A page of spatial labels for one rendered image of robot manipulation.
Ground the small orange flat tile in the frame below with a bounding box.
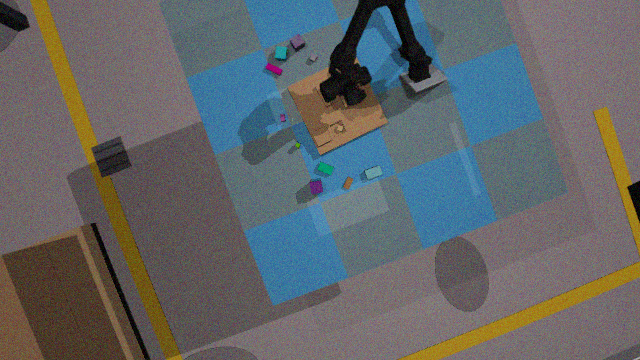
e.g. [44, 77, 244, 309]
[343, 177, 353, 190]

